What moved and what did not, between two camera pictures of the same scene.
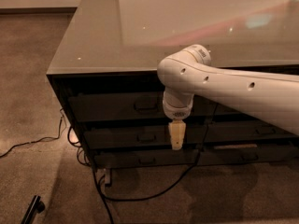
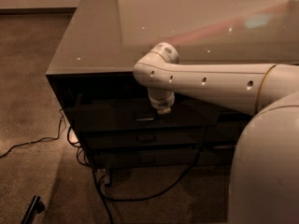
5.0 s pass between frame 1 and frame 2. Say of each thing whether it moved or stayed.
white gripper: moved
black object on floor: stayed
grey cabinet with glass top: stayed
